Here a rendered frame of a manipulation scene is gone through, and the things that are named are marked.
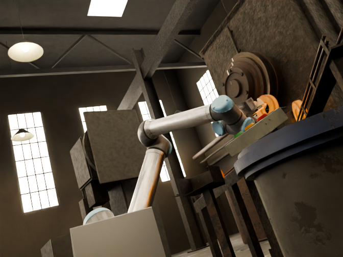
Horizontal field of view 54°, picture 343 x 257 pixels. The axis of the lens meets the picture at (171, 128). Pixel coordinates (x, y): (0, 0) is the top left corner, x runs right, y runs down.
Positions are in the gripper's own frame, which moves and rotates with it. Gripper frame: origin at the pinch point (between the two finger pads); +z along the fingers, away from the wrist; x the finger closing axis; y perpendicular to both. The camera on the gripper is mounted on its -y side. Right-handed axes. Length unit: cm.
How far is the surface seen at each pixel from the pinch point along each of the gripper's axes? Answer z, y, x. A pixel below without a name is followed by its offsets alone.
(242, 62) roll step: 25.0, 33.8, 19.4
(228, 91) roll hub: 15.9, 24.4, 34.9
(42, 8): 203, 636, 687
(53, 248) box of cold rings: -105, 6, 257
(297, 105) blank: -2.2, -10.0, -19.5
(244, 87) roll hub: 16.6, 18.9, 22.3
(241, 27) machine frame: 53, 61, 26
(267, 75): 24.0, 16.1, 7.6
